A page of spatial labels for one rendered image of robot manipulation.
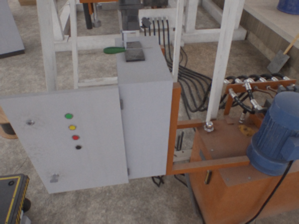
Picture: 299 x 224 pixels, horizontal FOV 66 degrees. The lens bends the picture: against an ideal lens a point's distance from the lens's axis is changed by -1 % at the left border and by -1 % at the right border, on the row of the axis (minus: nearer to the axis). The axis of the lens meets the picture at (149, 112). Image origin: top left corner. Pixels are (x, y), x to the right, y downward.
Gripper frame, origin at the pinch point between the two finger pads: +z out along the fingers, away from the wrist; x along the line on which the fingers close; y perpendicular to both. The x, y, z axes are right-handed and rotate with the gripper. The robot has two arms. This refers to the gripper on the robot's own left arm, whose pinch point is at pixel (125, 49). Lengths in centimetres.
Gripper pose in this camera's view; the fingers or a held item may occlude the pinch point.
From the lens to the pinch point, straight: 85.6
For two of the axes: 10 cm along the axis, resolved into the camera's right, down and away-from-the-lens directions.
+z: 0.2, 9.3, 3.7
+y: 9.4, -1.4, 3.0
